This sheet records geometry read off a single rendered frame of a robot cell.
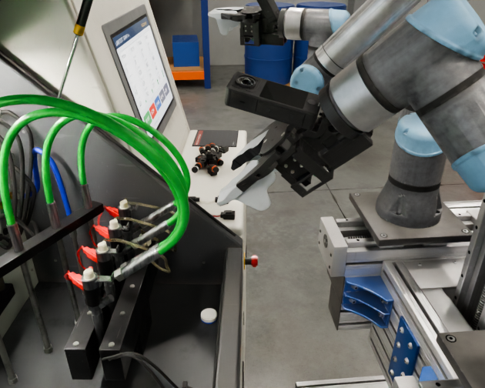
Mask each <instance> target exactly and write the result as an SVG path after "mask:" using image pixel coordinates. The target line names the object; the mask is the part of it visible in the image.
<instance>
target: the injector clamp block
mask: <svg viewBox="0 0 485 388"><path fill-rule="evenodd" d="M157 272H158V269H157V268H156V267H155V266H154V265H153V264H152V263H150V264H148V265H147V266H144V267H143V268H141V269H139V270H138V271H137V272H135V273H133V274H131V275H130V276H129V277H127V278H126V280H125V283H124V286H123V288H122V291H120V286H119V281H118V280H116V279H114V280H113V282H114V284H115V294H116V299H117V303H116V306H115V309H114V312H113V314H112V318H111V317H110V312H109V305H107V306H105V307H103V308H102V314H103V318H104V324H105V335H104V338H103V340H102V343H101V346H100V348H99V345H98V340H97V337H96V333H95V327H94V323H93V320H92V314H91V311H89V309H88V306H87V305H85V306H84V308H83V310H82V312H81V315H80V317H79V319H78V321H77V323H76V325H75V328H74V330H73V331H72V334H71V336H70V337H69V341H68V342H67V344H66V346H65V348H64V351H65V355H66V359H67V362H68V365H69V370H70V373H71V376H72V379H73V380H92V378H93V376H94V373H95V370H96V367H97V365H98V363H99V359H100V357H101V361H102V358H103V357H107V356H113V355H115V354H118V353H124V352H135V353H140V354H142V355H143V354H144V351H145V348H146V343H147V340H148V337H149V331H150V329H151V325H152V315H151V309H150V303H149V298H150V295H151V292H152V288H153V285H154V282H155V279H156V274H157ZM131 360H132V357H128V356H125V357H121V358H118V359H116V360H110V361H109V360H103V361H102V368H103V372H104V375H105V380H125V378H126V376H127V373H128V370H129V366H130V363H131Z"/></svg>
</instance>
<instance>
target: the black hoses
mask: <svg viewBox="0 0 485 388"><path fill-rule="evenodd" d="M1 114H2V115H3V114H8V115H10V116H11V117H13V118H14V119H16V120H19V119H20V117H19V116H17V115H16V114H15V113H14V112H12V111H10V110H7V109H4V110H1ZM0 123H1V124H2V125H3V126H4V127H6V128H7V129H8V130H9V129H10V128H11V126H10V125H9V124H8V123H7V122H6V121H4V120H3V119H0ZM24 128H25V130H26V132H27V133H28V140H29V163H28V175H26V174H25V156H24V149H23V145H22V141H21V139H20V136H19V135H17V136H16V137H15V139H16V142H17V143H18V150H19V157H20V168H19V167H18V166H16V165H14V162H13V158H12V153H11V150H10V153H9V157H8V166H9V168H10V173H11V180H12V210H13V213H14V217H15V221H16V222H17V223H18V227H19V231H20V234H21V235H22V233H23V230H25V231H26V232H27V233H28V234H29V235H30V236H31V237H33V236H35V235H37V234H38V233H39V230H38V225H37V223H36V222H35V221H33V220H31V217H32V213H33V209H34V205H35V200H36V195H37V192H36V187H35V185H34V183H33V182H32V171H33V161H34V156H33V153H32V149H33V148H34V141H33V136H32V131H31V129H30V128H29V127H28V125H26V126H25V127H24ZM3 141H4V138H3V137H2V136H1V135H0V142H1V144H2V143H3ZM15 171H16V172H18V173H19V174H20V195H19V205H18V217H17V185H16V177H15ZM25 180H26V182H27V187H26V194H25ZM31 188H32V199H31V202H30V206H29V211H28V204H29V198H30V192H31ZM24 195H25V204H24ZM23 205H24V209H23ZM22 212H23V214H22ZM27 213H28V216H27ZM26 217H27V218H26ZM29 223H30V224H32V225H33V226H34V230H35V234H34V233H33V232H32V231H31V230H30V229H29V228H28V225H29ZM3 234H4V235H7V234H9V233H8V229H7V228H4V229H3ZM2 240H5V241H6V242H8V245H7V246H6V245H5V244H3V243H2V242H0V247H2V248H3V249H6V250H8V249H11V247H12V241H11V239H10V238H8V237H7V236H3V235H2V234H0V241H2Z"/></svg>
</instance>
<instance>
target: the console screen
mask: <svg viewBox="0 0 485 388"><path fill-rule="evenodd" d="M102 31H103V34H104V36H105V40H106V41H107V44H108V47H109V50H110V52H111V54H112V58H113V60H114V63H115V66H116V68H117V71H118V73H119V77H120V79H121V81H122V84H123V87H124V90H125V93H126V95H127V97H128V100H129V104H130V105H131V108H132V111H133V114H134V116H135V118H137V119H140V120H142V121H143V122H146V123H147V124H149V125H151V126H152V127H153V128H155V129H157V130H158V131H159V132H161V133H162V134H163V132H164V130H165V128H166V126H167V124H168V122H169V120H170V118H171V116H172V114H173V112H174V110H175V108H176V105H177V104H176V99H175V96H174V94H173V91H172V87H171V84H170V81H169V77H168V75H167V72H166V68H165V66H164V63H163V60H162V56H161V53H160V51H159V47H158V44H157V41H156V37H155V34H154V31H153V29H152V25H151V22H150V20H149V16H148V13H147V10H146V6H145V5H144V4H142V5H140V6H138V7H136V8H134V9H133V10H131V11H129V12H126V13H125V14H123V15H120V16H119V17H117V18H114V19H113V20H111V21H109V22H106V23H105V24H104V25H102ZM139 129H141V130H142V131H143V132H145V133H146V134H148V135H149V136H151V137H152V138H153V139H154V140H156V141H157V143H159V140H158V139H157V138H156V137H155V136H153V135H152V134H150V133H149V132H147V131H146V130H144V129H142V128H140V127H139Z"/></svg>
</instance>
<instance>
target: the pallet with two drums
mask: <svg viewBox="0 0 485 388"><path fill-rule="evenodd" d="M253 5H257V6H259V3H258V2H252V3H248V4H246V5H245V6H253ZM276 5H277V7H278V9H279V11H280V10H281V8H295V5H294V4H292V3H286V2H276ZM296 7H297V8H324V9H330V8H332V9H337V10H346V4H343V3H339V2H300V3H298V4H297V5H296ZM245 44H254V41H252V39H250V41H249V42H245ZM308 44H309V41H303V40H294V53H293V40H290V39H287V42H286V43H284V45H260V46H251V45H245V55H244V57H245V72H243V73H245V74H248V75H253V76H255V77H258V78H261V79H266V80H269V81H272V82H277V83H279V84H282V85H287V86H290V79H291V76H292V74H293V72H294V70H295V69H296V68H297V67H299V66H300V65H302V64H303V63H304V62H305V61H306V60H307V55H308ZM292 63H293V71H292Z"/></svg>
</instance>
